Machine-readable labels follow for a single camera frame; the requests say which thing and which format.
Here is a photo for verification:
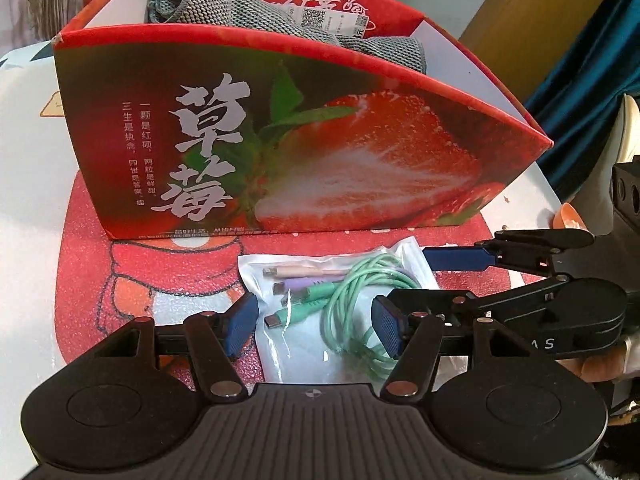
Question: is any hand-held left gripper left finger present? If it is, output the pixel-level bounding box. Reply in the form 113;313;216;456
95;292;260;403

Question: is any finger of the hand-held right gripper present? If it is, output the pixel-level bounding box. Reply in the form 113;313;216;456
387;277;571;320
422;230;596;276

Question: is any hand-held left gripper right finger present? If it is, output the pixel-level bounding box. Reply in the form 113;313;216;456
372;295;531;403

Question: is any clear plastic bag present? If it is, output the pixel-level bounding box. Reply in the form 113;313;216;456
237;240;441;386

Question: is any green multi-head charging cable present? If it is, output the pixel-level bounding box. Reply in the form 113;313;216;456
262;254;426;381

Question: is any red strawberry cardboard box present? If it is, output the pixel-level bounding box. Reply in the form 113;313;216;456
52;0;553;238

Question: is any grey knitted cloth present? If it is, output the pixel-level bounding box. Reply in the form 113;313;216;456
145;0;428;73

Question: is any person's right hand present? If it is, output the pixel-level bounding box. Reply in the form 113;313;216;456
580;335;631;383

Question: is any orange translucent plastic item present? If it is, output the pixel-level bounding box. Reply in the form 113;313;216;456
552;203;583;231

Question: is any red cartoon foam mat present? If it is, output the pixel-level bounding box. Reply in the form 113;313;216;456
52;165;531;396

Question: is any dark blue curtain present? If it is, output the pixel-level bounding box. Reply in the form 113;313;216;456
522;0;640;196

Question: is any yellow wooden door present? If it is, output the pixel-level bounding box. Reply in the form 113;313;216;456
457;0;621;113

